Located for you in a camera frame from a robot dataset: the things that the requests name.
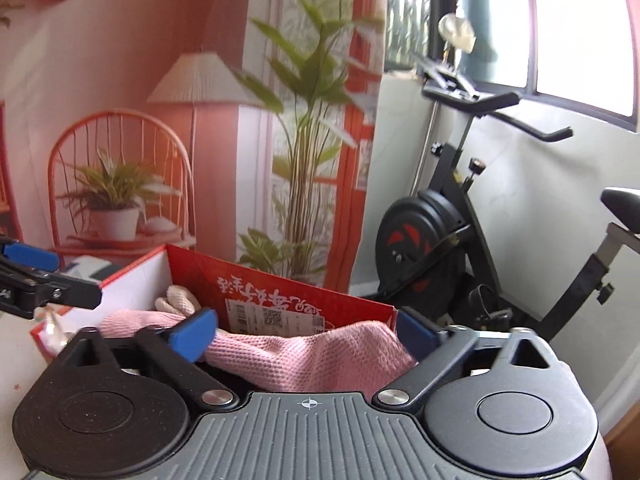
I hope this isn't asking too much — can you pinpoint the wall poster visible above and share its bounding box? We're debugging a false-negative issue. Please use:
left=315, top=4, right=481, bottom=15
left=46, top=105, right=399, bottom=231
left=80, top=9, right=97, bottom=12
left=0, top=0, right=387, bottom=297

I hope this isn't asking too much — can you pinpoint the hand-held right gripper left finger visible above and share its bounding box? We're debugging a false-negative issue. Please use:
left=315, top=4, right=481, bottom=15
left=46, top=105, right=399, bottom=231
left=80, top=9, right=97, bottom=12
left=62, top=308, right=237, bottom=409

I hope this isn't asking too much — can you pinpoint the pink towel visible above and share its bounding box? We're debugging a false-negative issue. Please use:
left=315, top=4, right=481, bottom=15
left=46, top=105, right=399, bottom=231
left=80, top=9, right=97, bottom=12
left=99, top=309, right=420, bottom=400

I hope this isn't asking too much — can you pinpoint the cream knitted cloth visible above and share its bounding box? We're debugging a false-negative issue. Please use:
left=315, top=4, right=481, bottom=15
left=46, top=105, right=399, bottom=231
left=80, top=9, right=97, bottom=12
left=154, top=284, right=202, bottom=320

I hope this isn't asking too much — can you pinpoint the window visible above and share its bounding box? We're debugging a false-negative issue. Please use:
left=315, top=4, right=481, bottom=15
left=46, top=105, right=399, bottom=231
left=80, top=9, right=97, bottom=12
left=384, top=0, right=640, bottom=135

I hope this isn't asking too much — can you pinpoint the red cardboard box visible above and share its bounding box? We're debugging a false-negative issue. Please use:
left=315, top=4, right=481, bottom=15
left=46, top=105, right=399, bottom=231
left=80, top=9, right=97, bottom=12
left=30, top=243, right=401, bottom=363

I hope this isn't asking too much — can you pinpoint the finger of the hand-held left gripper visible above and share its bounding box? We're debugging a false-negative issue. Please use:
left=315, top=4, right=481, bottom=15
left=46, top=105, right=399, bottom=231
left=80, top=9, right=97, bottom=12
left=22, top=269, right=104, bottom=312
left=0, top=240, right=61, bottom=283

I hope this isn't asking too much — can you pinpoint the black exercise bike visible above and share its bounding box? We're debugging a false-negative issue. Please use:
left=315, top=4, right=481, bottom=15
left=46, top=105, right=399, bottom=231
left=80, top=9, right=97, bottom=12
left=374, top=54, right=640, bottom=347

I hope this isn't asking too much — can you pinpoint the white plastic packet brown label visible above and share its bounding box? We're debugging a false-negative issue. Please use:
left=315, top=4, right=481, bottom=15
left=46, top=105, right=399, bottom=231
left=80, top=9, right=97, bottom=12
left=37, top=307, right=77, bottom=357

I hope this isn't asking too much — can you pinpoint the wooden panel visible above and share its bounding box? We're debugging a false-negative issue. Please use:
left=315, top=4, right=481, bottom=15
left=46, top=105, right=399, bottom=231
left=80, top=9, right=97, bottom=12
left=602, top=399, right=640, bottom=480

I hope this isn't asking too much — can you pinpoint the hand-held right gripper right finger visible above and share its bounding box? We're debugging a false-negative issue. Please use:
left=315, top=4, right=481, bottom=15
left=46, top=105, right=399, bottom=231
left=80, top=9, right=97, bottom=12
left=375, top=305, right=563, bottom=407

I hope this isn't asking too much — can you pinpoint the white object on bike handlebar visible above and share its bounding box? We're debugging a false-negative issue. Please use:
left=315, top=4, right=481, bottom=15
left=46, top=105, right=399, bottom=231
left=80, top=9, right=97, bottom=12
left=438, top=12, right=476, bottom=55

